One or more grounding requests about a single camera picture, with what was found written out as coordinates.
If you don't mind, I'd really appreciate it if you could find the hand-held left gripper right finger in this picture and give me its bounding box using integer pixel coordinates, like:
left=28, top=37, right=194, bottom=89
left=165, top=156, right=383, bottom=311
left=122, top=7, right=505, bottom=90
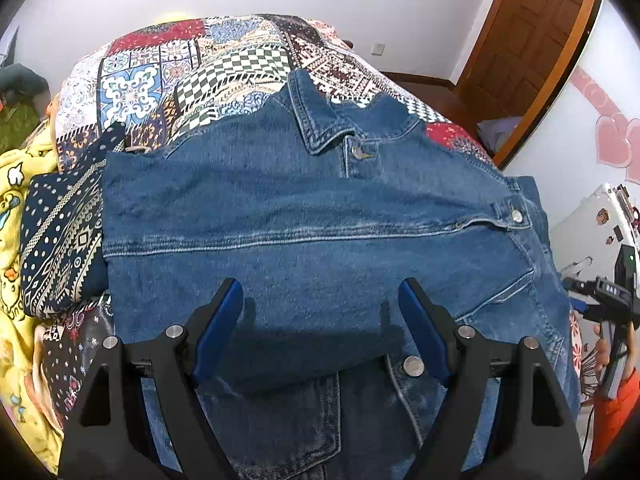
left=398, top=278, right=586, bottom=480

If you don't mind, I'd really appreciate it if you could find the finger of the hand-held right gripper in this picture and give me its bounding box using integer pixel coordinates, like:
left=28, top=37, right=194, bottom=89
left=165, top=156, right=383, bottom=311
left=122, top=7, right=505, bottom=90
left=562, top=278, right=601, bottom=298
left=569, top=298, right=608, bottom=323

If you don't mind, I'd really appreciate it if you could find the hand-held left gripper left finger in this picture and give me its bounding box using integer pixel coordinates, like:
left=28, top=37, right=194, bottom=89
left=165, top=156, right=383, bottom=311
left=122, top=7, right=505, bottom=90
left=59, top=278, right=246, bottom=480

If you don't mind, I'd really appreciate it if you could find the blue denim jacket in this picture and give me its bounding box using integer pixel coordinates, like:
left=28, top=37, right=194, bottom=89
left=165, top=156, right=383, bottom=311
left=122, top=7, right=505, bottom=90
left=101, top=69, right=583, bottom=480

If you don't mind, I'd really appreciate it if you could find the person's right forearm orange sleeve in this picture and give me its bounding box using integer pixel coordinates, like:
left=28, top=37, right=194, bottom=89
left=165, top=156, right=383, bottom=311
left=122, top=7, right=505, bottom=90
left=587, top=365, right=640, bottom=471

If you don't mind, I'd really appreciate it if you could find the person's right hand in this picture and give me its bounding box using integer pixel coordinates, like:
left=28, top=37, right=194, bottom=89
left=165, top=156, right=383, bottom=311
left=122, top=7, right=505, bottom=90
left=591, top=322, right=615, bottom=377

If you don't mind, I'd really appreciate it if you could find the white stickered case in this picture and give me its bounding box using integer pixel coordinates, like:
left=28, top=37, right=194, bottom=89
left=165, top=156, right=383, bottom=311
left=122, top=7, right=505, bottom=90
left=550, top=182, right=640, bottom=281

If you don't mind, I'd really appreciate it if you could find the lilac cloth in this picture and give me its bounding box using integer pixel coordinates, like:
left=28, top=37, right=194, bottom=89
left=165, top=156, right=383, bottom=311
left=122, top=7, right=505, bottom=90
left=477, top=116, right=523, bottom=156

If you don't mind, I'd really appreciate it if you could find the navy patterned folded cloth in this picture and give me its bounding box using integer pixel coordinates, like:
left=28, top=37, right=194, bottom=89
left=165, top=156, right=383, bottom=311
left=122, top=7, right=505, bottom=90
left=20, top=122, right=126, bottom=318

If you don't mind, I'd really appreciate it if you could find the yellow cartoon print blanket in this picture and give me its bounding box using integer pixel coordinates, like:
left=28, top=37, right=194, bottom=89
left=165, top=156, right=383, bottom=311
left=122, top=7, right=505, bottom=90
left=0, top=100, right=66, bottom=476

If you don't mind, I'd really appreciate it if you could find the brown wooden baseboard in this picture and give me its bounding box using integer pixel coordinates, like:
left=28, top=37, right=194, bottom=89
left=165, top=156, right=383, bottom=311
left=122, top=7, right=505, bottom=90
left=380, top=71, right=457, bottom=92

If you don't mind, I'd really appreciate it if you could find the brown wooden door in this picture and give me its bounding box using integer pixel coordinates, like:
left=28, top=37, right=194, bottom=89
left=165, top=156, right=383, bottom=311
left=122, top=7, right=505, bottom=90
left=457, top=0, right=603, bottom=168

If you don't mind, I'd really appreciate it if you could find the patchwork patterned bed cover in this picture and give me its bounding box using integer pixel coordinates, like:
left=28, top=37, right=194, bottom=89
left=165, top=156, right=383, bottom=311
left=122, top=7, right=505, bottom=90
left=37, top=14, right=586, bottom=431

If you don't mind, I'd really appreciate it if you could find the grey pillow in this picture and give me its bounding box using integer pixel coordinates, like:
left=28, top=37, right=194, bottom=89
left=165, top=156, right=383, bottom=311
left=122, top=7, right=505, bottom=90
left=0, top=63, right=51, bottom=106

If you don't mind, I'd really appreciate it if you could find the pink heart wall sticker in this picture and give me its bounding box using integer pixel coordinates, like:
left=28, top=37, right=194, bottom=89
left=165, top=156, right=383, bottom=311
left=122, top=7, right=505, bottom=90
left=570, top=67, right=640, bottom=171

